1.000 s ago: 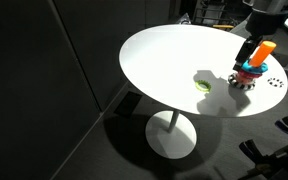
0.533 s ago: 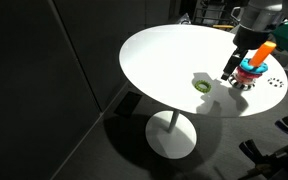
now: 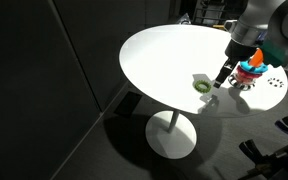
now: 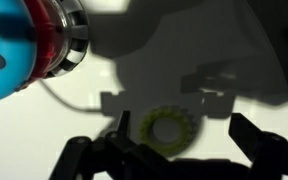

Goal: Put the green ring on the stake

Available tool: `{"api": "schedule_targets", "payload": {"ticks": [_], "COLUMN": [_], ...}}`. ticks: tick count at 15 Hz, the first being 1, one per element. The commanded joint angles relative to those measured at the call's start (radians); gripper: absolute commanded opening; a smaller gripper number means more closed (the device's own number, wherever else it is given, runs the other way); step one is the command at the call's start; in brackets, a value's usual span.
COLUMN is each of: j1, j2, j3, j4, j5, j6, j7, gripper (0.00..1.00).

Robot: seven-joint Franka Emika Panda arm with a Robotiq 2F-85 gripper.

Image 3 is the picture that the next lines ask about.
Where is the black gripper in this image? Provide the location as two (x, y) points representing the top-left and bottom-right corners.
(212, 38), (258, 90)

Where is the green toothed ring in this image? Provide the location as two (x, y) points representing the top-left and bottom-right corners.
(193, 80), (213, 94)

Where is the orange stake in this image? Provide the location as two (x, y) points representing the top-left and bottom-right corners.
(249, 48), (265, 68)

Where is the metal rack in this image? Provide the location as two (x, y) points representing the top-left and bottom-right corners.
(192, 0), (238, 28)

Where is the black clamp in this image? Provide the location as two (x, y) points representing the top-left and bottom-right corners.
(238, 139), (277, 169)

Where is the black floor mat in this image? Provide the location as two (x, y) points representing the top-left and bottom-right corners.
(113, 91), (143, 118)

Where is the large black white striped ring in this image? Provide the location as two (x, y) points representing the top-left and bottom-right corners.
(227, 74), (256, 91)

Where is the red ring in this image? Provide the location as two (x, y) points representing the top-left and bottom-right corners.
(234, 65), (263, 83)

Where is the blue ring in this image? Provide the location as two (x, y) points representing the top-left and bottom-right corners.
(239, 60), (269, 74)

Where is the white table pedestal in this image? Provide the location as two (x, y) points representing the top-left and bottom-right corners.
(145, 109), (198, 160)

